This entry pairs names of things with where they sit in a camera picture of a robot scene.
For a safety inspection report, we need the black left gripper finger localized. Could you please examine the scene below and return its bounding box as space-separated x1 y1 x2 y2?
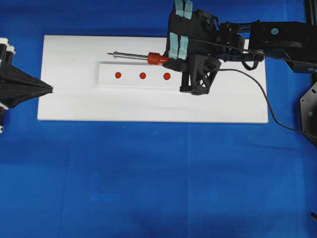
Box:
0 88 53 108
0 63 53 92

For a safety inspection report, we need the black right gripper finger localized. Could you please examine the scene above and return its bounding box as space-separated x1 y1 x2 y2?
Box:
165 32 189 68
168 0 197 34

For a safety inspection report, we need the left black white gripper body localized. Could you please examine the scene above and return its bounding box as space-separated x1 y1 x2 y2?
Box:
0 37 17 134

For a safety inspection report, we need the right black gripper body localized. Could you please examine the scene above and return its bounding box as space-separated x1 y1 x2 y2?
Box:
190 9 245 61

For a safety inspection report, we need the red handled soldering iron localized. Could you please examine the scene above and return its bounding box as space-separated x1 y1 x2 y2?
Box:
108 52 171 65

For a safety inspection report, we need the black soldering iron cord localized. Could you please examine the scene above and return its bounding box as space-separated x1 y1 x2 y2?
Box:
188 38 317 138

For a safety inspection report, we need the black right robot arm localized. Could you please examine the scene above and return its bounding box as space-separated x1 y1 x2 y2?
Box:
163 0 317 77

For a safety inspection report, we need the small white raised plate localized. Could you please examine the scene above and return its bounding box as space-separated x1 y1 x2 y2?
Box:
98 61 182 91

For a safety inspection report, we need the large white board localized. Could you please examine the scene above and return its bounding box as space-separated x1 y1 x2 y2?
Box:
38 35 268 123

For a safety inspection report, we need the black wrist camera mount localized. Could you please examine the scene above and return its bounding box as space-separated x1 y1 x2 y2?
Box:
180 55 221 96

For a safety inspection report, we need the black aluminium frame post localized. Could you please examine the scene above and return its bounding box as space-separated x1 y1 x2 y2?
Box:
304 0 317 25

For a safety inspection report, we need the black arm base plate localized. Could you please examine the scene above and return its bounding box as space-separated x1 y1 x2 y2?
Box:
300 83 317 146

